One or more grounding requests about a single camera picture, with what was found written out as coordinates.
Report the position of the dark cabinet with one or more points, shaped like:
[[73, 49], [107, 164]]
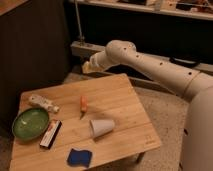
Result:
[[34, 47]]

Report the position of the green bowl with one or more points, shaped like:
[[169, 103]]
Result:
[[30, 124]]

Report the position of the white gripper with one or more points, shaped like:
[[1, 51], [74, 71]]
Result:
[[98, 62]]

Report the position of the metal pole stand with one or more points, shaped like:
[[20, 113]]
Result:
[[81, 37]]

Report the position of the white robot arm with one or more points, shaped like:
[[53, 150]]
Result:
[[193, 86]]

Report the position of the background shelf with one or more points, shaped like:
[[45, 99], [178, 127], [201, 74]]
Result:
[[155, 8]]

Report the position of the black case handle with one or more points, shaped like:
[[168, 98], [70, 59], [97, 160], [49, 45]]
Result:
[[184, 64]]

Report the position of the white plastic bottle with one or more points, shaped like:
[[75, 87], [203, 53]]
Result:
[[43, 102]]

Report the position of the wooden table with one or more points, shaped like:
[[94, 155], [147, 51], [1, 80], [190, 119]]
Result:
[[109, 97]]

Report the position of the blue sponge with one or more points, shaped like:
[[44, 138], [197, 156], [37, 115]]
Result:
[[79, 158]]

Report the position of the long grey case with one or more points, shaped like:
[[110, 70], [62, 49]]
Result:
[[125, 53]]

